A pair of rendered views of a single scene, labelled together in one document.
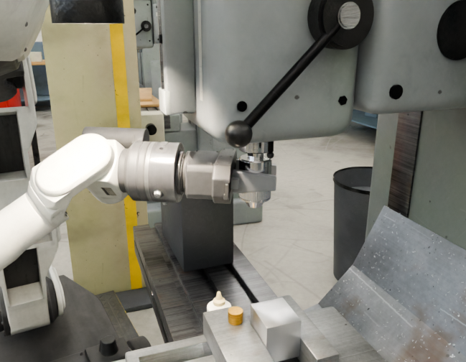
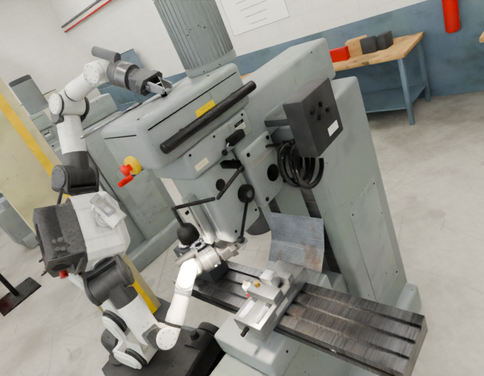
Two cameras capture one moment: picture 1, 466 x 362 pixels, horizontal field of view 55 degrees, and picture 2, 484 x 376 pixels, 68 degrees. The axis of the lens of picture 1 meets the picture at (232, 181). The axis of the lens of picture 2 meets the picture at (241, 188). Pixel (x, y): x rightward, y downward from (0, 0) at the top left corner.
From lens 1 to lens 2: 0.91 m
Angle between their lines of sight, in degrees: 19
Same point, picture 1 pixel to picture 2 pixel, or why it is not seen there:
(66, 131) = not seen: hidden behind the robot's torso
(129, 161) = (202, 262)
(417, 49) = (266, 185)
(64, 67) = not seen: hidden behind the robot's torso
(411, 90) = (270, 195)
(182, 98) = (212, 236)
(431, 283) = (300, 231)
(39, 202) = (185, 293)
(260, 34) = (231, 211)
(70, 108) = not seen: hidden behind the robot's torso
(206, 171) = (227, 250)
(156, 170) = (212, 259)
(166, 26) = (200, 221)
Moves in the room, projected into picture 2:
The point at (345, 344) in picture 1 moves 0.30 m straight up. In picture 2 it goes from (290, 269) to (266, 216)
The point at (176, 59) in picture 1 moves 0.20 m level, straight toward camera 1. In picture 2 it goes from (206, 227) to (236, 244)
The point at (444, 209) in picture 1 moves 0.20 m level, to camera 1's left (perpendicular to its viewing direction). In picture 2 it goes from (291, 206) to (259, 229)
